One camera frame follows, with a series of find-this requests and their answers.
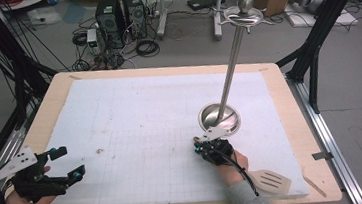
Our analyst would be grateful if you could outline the white flat board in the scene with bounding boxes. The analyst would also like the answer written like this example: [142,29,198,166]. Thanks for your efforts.
[284,0,360,32]

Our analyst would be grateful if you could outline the coiled black cable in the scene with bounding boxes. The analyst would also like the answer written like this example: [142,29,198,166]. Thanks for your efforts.
[134,38,161,59]

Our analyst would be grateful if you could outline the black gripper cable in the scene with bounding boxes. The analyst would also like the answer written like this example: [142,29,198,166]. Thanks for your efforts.
[213,144,260,201]

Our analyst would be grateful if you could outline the white grid mat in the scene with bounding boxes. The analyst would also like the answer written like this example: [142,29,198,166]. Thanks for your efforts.
[35,58,311,204]

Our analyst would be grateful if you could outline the white power box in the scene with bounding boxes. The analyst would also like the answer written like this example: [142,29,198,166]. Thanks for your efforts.
[85,28,100,56]

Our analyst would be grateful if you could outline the flat black device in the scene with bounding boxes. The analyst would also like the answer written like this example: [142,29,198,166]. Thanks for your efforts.
[186,0,227,12]

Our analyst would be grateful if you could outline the aluminium rail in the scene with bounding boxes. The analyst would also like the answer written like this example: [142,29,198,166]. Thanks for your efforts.
[286,70,362,204]
[0,105,46,204]

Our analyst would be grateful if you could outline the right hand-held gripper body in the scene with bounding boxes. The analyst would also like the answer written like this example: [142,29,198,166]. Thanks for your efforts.
[199,124,238,168]

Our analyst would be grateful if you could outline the black frame struts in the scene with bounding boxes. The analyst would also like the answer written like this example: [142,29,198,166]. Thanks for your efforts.
[269,0,362,118]
[0,0,63,128]

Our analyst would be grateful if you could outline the clear plastic bag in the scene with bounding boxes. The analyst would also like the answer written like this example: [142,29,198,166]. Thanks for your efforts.
[26,5,63,28]

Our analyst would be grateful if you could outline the large black computer tower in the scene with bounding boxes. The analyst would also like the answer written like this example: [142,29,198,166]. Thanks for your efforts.
[93,0,129,52]

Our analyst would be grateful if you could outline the steel utensil rack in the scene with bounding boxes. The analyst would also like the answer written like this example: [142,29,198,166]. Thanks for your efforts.
[186,0,285,139]

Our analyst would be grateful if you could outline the beige slotted spatula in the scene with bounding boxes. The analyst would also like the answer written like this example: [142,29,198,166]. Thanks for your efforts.
[191,127,294,204]

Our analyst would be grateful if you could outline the white stand leg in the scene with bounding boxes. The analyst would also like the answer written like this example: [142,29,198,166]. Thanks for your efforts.
[153,0,171,40]
[210,0,231,41]

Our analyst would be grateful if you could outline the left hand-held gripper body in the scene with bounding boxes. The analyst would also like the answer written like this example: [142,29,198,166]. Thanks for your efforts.
[0,141,72,204]

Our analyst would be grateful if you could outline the black clip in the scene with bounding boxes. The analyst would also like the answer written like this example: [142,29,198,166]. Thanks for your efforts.
[310,150,335,163]

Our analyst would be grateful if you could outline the round white table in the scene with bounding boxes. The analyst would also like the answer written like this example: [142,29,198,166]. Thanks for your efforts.
[0,0,54,13]

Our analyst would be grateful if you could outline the person's right hand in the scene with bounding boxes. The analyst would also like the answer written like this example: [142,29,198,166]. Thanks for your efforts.
[215,149,252,189]

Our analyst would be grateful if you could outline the slim black computer tower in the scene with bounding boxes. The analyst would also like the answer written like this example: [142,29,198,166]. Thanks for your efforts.
[121,0,149,41]

